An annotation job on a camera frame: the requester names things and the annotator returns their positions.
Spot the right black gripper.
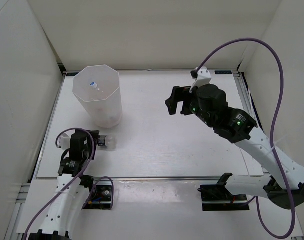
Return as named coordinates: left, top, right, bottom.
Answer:
left=165, top=86, right=215, bottom=129

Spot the black label plastic bottle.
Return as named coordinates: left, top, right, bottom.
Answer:
left=97, top=135, right=116, bottom=151

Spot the clear unlabelled plastic bottle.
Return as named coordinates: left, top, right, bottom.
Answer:
left=89, top=81, right=103, bottom=94

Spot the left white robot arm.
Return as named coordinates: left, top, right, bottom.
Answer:
left=22, top=128, right=99, bottom=240

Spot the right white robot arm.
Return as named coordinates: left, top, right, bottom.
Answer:
left=165, top=68, right=304, bottom=210

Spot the white octagonal plastic bin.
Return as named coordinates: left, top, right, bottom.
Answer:
left=72, top=65, right=122, bottom=129

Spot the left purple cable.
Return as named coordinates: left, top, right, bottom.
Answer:
left=23, top=127, right=114, bottom=240

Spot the purple cable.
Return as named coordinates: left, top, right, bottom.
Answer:
left=191, top=37, right=296, bottom=238
left=23, top=127, right=114, bottom=240

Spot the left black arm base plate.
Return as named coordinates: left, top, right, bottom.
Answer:
left=82, top=176, right=114, bottom=210

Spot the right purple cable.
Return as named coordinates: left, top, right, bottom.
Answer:
left=191, top=37, right=296, bottom=238

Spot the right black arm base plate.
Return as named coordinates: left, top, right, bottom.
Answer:
left=197, top=184, right=249, bottom=212

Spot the white cable tie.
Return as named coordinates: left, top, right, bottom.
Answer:
left=270, top=133, right=290, bottom=152

